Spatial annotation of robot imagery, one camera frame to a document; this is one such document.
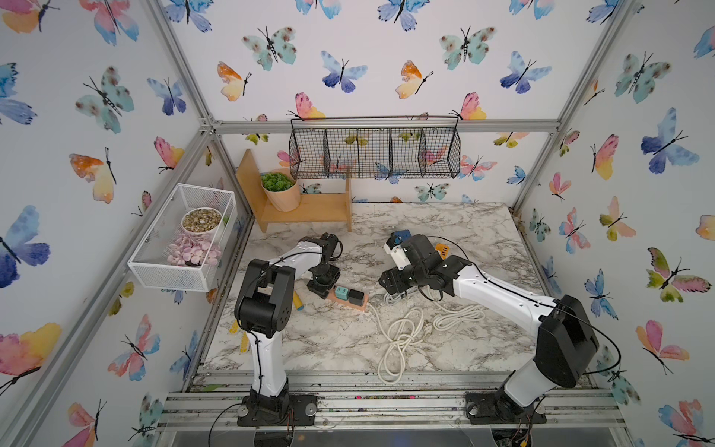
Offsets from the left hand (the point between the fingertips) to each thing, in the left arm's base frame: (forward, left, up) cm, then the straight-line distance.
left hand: (338, 283), depth 98 cm
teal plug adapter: (-7, -2, +6) cm, 9 cm away
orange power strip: (+12, -39, +2) cm, 40 cm away
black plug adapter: (-9, -6, +6) cm, 12 cm away
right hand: (-6, -17, +14) cm, 23 cm away
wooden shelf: (+30, +11, +7) cm, 33 cm away
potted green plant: (+29, +20, +18) cm, 40 cm away
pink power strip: (-6, +2, +3) cm, 7 cm away
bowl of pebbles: (-1, +32, +33) cm, 46 cm away
